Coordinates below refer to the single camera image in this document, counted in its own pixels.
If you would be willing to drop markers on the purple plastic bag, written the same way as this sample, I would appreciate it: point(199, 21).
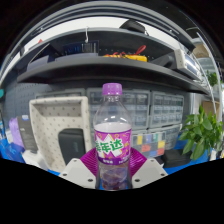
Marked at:
point(12, 131)

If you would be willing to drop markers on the blue cardboard box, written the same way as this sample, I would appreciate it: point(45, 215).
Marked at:
point(10, 151)

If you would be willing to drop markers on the green potted plant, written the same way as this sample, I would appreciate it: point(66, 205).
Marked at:
point(200, 131)

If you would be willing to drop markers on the grey small-parts drawer cabinet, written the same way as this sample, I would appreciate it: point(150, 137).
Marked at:
point(174, 136)
point(166, 108)
point(138, 108)

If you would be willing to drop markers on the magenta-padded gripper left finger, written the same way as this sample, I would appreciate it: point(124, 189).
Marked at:
point(77, 173)

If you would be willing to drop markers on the cabinet with coloured drawers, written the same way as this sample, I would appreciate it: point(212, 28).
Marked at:
point(150, 143)

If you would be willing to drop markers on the white box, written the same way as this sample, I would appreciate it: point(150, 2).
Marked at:
point(33, 158)

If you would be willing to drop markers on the clear bottle with purple cap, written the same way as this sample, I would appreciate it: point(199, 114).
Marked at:
point(112, 146)

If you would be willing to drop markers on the black zip case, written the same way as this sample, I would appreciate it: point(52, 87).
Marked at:
point(71, 146)

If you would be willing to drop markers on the white metal shelf rack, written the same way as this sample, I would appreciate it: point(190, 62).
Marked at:
point(210, 66)

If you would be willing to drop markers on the flat black hard case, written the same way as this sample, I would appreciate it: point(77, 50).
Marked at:
point(176, 158)

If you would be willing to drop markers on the black overhead shelf unit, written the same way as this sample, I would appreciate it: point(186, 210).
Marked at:
point(110, 66)

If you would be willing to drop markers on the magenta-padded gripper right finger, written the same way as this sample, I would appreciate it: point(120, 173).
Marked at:
point(149, 173)

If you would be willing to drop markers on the black upright carton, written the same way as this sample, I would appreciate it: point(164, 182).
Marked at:
point(27, 133)

